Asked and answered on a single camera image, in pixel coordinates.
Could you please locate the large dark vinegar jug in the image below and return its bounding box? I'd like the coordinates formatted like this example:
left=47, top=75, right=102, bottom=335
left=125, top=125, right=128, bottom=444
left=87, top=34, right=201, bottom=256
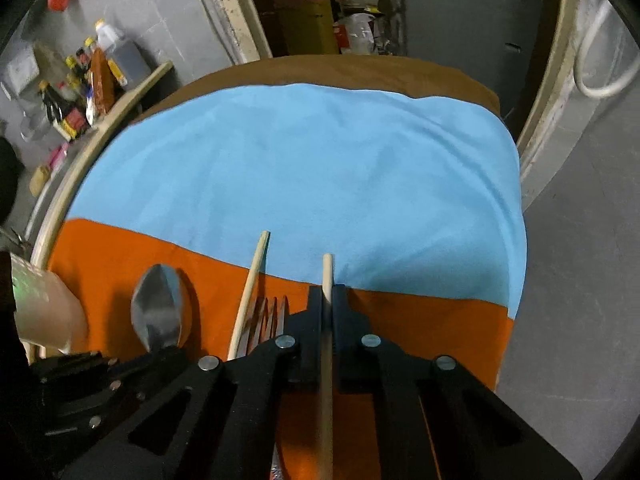
left=94, top=20, right=152, bottom=91

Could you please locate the white plastic utensil basket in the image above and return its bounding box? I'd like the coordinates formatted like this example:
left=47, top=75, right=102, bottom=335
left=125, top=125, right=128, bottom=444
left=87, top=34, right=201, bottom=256
left=11, top=254, right=88, bottom=353

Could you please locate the dark soy sauce bottle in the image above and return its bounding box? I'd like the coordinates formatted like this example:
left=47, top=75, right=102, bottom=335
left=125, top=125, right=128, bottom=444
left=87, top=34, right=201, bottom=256
left=38, top=80, right=89, bottom=142

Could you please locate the wooden chopstick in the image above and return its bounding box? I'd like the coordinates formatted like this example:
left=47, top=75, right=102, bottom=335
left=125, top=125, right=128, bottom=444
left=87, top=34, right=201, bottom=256
left=318, top=254, right=333, bottom=480
left=227, top=230, right=270, bottom=361

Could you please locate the yellow gas cylinder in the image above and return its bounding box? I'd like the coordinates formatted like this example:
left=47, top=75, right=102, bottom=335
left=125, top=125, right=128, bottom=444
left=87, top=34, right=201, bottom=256
left=272, top=0, right=340, bottom=55

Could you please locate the white water hose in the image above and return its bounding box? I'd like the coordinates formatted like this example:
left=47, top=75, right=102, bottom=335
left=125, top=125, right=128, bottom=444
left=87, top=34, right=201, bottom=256
left=572, top=0, right=640, bottom=100

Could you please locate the striped blue orange brown cloth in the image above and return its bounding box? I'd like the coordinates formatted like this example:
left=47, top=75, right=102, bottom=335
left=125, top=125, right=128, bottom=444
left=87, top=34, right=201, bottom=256
left=50, top=56, right=527, bottom=385

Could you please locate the grey washing machine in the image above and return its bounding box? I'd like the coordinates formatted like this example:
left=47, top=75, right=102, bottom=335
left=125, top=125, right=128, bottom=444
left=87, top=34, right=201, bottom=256
left=396, top=0, right=542, bottom=117

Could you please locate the steel fork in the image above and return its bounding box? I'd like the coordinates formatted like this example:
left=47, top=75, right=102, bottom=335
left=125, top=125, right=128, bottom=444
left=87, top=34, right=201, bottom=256
left=235, top=296, right=288, bottom=358

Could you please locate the steel spoon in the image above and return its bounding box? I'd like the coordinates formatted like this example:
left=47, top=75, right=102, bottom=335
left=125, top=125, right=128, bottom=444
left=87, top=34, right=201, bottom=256
left=130, top=263, right=183, bottom=353

